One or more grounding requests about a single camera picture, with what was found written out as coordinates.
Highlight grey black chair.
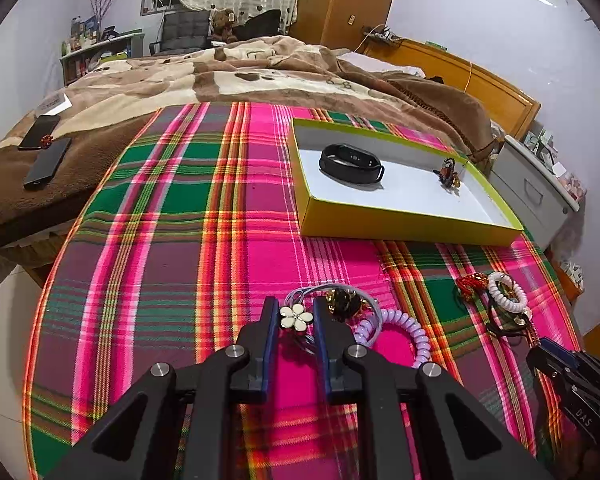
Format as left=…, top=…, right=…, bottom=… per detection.
left=150, top=10, right=213, bottom=56

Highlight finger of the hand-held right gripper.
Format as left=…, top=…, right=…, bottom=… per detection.
left=526, top=346, right=576, bottom=391
left=539, top=337, right=588, bottom=367

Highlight wooden wardrobe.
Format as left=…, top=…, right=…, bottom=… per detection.
left=287, top=0, right=403, bottom=51

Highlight white drawer dresser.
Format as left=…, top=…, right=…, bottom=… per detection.
left=487, top=135, right=581, bottom=253

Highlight purple spiral hair tie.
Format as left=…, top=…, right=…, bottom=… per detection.
left=354, top=309, right=433, bottom=368

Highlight white flower grey cord hair tie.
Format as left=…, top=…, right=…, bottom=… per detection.
left=279, top=286, right=383, bottom=351

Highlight black smartphone with red charm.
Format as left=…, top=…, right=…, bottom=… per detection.
left=18, top=115, right=61, bottom=151

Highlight black fitness band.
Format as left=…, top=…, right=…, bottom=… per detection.
left=318, top=143, right=386, bottom=189

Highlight pile of small cartons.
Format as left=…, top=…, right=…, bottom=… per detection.
left=522, top=130, right=588, bottom=201

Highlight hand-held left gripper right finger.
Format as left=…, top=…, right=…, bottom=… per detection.
left=312, top=298, right=556, bottom=480

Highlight wooden headboard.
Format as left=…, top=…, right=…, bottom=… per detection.
left=352, top=37, right=543, bottom=143

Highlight amber bead hair tie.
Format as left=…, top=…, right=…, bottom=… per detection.
left=434, top=157, right=462, bottom=190

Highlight black bag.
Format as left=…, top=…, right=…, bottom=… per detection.
left=235, top=9, right=283, bottom=41

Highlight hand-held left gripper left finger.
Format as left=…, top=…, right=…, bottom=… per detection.
left=45, top=296, right=281, bottom=480

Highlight white spiral bracelet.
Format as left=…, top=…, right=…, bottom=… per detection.
left=487, top=271, right=529, bottom=313

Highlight brown teddy bear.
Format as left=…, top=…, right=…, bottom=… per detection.
left=209, top=8, right=238, bottom=43

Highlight white shelf with bottles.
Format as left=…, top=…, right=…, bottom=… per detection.
left=60, top=27, right=146, bottom=86

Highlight power strip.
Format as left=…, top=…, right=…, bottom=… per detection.
left=362, top=25, right=406, bottom=46

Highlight dried flower branches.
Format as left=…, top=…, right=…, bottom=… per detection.
left=87, top=0, right=131, bottom=28

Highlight white paper card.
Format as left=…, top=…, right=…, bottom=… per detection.
left=34, top=92, right=73, bottom=117

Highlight yellow-green cardboard box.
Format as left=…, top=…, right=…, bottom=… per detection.
left=286, top=117, right=525, bottom=247

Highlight white bed sheet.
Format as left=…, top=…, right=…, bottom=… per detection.
left=337, top=51, right=426, bottom=78

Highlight black gold bead hair tie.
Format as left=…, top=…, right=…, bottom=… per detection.
left=327, top=290, right=366, bottom=321

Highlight red beaded ornament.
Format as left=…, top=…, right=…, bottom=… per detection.
left=455, top=272, right=488, bottom=303

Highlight brown printed blanket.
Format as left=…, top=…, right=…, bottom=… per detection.
left=0, top=35, right=496, bottom=261

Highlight pink green plaid cloth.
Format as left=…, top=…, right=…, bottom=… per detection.
left=22, top=101, right=583, bottom=480

